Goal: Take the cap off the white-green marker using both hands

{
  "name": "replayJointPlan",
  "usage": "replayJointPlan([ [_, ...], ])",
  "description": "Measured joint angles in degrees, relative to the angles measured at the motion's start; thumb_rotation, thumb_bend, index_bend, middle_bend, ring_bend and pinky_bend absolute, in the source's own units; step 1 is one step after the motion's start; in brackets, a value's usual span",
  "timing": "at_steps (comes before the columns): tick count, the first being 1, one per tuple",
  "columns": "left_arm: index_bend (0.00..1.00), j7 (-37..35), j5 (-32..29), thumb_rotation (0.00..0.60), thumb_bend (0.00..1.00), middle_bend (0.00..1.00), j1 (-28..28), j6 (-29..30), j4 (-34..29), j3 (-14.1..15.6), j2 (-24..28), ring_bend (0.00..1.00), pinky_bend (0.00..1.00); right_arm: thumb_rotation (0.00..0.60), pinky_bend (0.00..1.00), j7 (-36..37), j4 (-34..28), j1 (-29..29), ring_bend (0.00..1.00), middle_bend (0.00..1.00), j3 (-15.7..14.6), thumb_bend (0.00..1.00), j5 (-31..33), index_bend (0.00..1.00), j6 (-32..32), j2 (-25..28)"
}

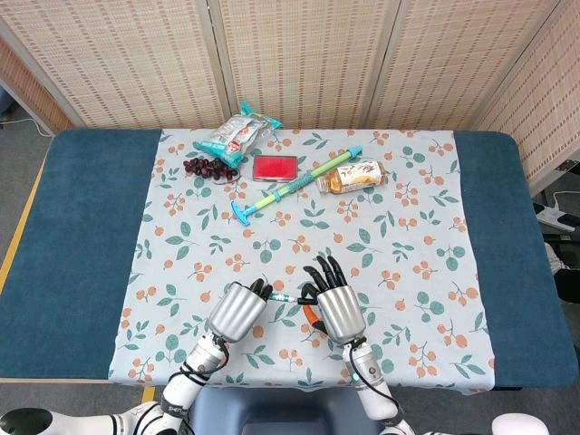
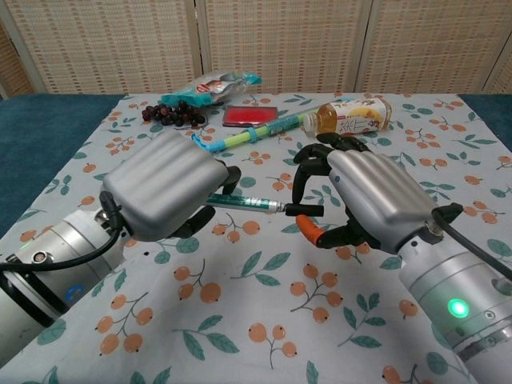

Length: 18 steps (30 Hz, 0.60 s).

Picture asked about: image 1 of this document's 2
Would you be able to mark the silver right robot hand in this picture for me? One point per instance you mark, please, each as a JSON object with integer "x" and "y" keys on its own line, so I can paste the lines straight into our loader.
{"x": 340, "y": 312}

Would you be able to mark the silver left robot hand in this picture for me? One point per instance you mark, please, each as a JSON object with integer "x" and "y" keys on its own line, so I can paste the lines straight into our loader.
{"x": 238, "y": 312}

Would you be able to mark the green pen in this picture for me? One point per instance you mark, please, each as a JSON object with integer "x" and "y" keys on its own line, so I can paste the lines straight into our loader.
{"x": 283, "y": 298}

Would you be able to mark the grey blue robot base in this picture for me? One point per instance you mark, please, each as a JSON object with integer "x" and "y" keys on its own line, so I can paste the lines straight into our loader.
{"x": 281, "y": 412}

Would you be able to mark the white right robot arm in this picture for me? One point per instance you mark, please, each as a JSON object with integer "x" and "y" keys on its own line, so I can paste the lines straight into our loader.
{"x": 369, "y": 369}

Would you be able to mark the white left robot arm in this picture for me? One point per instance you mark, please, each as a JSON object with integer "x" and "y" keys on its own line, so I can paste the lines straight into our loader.
{"x": 206, "y": 358}

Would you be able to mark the floral leaf and berry tablecloth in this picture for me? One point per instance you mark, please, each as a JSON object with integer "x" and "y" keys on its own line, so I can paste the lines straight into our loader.
{"x": 290, "y": 226}

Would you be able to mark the blue green telescopic stick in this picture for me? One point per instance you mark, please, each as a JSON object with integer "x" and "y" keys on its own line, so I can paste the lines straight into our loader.
{"x": 294, "y": 186}

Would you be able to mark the amber tea bottle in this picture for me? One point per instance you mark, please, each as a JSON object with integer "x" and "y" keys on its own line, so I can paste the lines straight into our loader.
{"x": 353, "y": 176}

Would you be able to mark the dark red grape bunch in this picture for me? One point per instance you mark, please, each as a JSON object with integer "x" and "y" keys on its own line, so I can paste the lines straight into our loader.
{"x": 208, "y": 167}

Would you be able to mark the red ink pad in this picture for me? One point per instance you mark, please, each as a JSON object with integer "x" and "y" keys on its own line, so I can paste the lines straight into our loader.
{"x": 274, "y": 167}

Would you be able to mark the dark blue table cover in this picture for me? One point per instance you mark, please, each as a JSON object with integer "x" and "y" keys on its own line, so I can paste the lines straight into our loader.
{"x": 81, "y": 235}

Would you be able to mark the teal and silver snack bag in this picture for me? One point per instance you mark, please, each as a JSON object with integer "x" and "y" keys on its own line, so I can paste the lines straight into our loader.
{"x": 235, "y": 136}

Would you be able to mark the black and white object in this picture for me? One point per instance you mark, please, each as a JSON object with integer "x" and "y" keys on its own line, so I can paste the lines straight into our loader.
{"x": 564, "y": 272}

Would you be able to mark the white power strip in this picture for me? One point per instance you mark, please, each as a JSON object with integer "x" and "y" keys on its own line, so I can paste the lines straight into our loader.
{"x": 557, "y": 217}

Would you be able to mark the woven bamboo screen panel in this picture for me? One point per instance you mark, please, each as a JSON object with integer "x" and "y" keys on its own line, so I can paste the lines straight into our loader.
{"x": 122, "y": 59}
{"x": 303, "y": 59}
{"x": 453, "y": 59}
{"x": 31, "y": 90}
{"x": 544, "y": 99}

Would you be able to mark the blue object behind screen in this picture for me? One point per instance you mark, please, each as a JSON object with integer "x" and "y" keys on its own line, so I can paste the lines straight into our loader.
{"x": 4, "y": 102}

